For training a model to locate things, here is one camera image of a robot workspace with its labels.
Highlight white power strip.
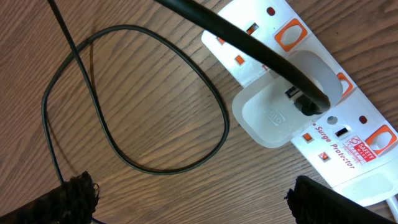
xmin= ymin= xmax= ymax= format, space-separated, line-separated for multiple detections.
xmin=201 ymin=1 xmax=397 ymax=207

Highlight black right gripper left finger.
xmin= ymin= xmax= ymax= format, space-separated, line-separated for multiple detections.
xmin=1 ymin=171 xmax=100 ymax=224

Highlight white charger plug adapter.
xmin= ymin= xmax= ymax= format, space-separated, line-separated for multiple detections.
xmin=232 ymin=50 xmax=343 ymax=148

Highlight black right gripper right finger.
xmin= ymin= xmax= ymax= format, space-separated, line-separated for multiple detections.
xmin=285 ymin=175 xmax=394 ymax=224

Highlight black charging cable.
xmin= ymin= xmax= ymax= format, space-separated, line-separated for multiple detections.
xmin=41 ymin=0 xmax=331 ymax=224

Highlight white power strip cord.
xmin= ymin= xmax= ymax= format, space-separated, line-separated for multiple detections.
xmin=385 ymin=195 xmax=398 ymax=222

